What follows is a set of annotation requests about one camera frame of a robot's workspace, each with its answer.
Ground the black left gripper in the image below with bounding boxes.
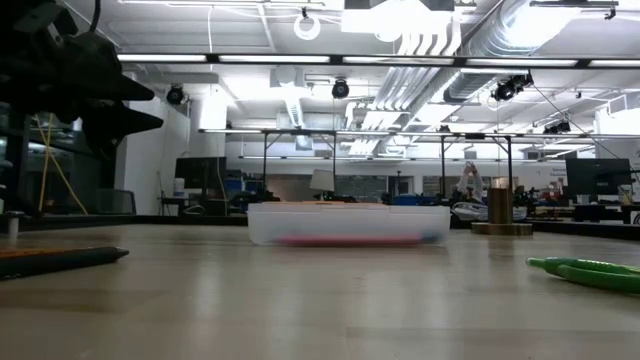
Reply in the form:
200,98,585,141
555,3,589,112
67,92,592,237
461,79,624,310
19,54,165,162

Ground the black pen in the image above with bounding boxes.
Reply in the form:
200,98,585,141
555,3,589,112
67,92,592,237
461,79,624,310
0,245,131,281

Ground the orange pencil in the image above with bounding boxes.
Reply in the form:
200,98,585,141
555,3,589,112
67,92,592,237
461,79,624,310
0,246,76,258

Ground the clear plastic supply box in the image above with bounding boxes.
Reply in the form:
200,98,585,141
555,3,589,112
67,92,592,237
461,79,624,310
246,201,453,248

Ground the green highlighter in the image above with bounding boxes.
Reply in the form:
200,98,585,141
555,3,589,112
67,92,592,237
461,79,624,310
526,256,640,295

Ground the black round ceiling speaker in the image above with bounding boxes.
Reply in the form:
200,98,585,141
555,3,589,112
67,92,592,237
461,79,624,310
165,83,187,107
330,78,351,101

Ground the dark office chair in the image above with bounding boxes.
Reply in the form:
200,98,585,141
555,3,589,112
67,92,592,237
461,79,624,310
94,188,138,216

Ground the black computer monitor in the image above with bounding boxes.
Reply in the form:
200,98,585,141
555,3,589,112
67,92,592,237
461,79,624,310
565,157,633,197
174,156,228,199

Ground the black overhead beam with lights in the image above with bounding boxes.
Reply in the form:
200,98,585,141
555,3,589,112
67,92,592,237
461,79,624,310
117,52,640,70

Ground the white lampshade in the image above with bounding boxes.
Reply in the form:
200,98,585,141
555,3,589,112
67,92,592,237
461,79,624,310
309,168,337,193

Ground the blue storage bin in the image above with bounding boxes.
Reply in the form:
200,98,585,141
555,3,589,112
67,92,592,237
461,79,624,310
392,193,436,205

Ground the person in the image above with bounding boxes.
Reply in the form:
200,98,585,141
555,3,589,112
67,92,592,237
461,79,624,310
453,160,487,206

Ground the brass cylinder on round base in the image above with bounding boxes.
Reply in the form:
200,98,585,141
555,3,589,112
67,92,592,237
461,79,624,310
470,187,534,237

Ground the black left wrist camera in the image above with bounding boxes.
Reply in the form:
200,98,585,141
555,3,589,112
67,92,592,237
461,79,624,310
63,30,122,76

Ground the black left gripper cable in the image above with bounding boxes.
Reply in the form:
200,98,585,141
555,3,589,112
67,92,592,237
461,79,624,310
87,0,103,35

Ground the yellow extension cable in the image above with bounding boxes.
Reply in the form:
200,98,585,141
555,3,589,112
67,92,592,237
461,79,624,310
32,113,90,217

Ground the black aluminium table frame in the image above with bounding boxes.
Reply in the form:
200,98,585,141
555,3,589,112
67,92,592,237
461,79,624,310
0,213,640,241

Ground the white short post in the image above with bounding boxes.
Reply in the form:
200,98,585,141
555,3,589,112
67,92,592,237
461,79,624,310
3,209,24,240

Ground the black background rig frame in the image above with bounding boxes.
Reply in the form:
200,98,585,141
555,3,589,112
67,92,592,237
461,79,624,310
198,128,514,191

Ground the white ceiling ring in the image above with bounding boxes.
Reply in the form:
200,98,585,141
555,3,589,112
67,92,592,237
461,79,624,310
292,13,322,42

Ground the black ceiling camera cluster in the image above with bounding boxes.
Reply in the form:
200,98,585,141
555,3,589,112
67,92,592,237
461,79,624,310
492,71,535,103

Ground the small black ceiling camera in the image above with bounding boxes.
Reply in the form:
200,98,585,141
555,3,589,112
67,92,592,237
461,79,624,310
543,119,572,135

